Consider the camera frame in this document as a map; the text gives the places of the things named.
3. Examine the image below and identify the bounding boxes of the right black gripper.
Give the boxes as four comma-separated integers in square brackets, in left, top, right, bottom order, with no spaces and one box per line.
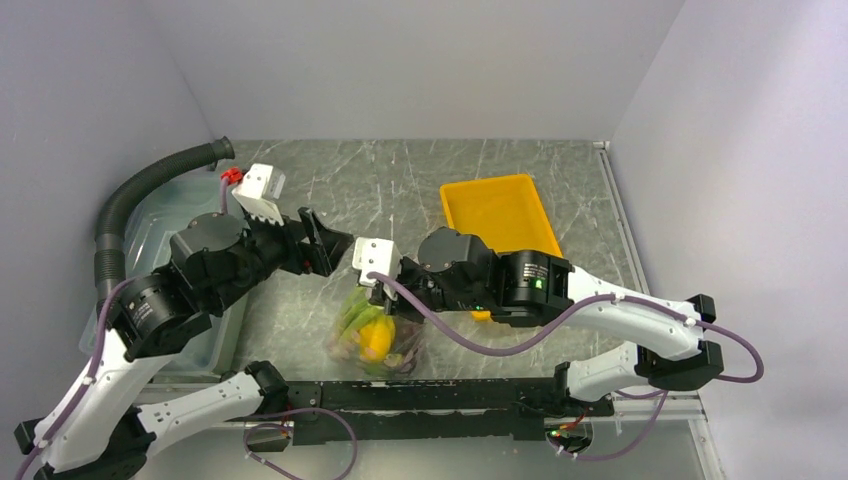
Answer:
[369,256,491,324]

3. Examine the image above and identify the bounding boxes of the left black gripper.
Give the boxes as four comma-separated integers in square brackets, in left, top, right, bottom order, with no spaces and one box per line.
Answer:
[211,199,355,310]

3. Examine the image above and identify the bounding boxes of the celery stalk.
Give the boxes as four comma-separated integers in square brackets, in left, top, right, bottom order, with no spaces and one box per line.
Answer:
[335,287,384,341]

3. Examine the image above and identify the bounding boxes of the clear zip top bag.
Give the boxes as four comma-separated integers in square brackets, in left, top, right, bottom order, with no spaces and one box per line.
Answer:
[327,287,424,378]

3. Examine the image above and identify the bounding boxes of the yellow banana bunch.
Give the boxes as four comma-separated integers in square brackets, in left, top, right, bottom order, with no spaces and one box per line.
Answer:
[358,315,396,363]

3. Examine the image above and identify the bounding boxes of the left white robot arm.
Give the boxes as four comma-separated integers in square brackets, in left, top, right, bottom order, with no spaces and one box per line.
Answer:
[15,207,354,479]

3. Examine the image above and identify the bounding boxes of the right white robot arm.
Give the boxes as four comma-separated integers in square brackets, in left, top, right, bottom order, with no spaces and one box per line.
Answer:
[357,227,724,415]

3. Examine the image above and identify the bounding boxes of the yellow plastic tray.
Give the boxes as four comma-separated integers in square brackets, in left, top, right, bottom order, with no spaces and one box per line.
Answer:
[440,174,571,327]

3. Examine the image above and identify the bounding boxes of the clear plastic storage box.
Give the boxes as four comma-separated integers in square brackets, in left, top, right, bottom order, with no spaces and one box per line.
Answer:
[79,170,250,376]

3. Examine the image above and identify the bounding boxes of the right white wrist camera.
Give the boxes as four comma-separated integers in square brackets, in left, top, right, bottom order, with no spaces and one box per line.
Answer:
[351,237,402,288]

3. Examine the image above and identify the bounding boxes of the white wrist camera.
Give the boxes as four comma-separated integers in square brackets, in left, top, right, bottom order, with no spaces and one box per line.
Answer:
[351,237,402,288]
[219,163,286,225]

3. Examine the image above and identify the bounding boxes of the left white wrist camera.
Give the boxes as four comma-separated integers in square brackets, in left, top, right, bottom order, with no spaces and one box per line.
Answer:
[219,163,286,225]

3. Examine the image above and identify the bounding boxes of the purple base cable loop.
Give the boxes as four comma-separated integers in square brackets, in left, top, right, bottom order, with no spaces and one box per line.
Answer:
[242,407,359,480]

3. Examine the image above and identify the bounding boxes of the black corrugated hose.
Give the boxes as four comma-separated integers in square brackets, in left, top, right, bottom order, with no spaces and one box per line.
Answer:
[93,136,236,313]

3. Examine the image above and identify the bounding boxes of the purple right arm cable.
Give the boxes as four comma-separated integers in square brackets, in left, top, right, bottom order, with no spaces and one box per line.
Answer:
[366,271,766,462]

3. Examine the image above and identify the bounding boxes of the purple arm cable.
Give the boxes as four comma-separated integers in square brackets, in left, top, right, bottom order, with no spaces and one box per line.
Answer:
[13,176,240,480]
[366,271,766,462]

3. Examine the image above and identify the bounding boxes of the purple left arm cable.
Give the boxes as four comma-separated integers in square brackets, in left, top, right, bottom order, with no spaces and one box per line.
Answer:
[13,176,240,480]

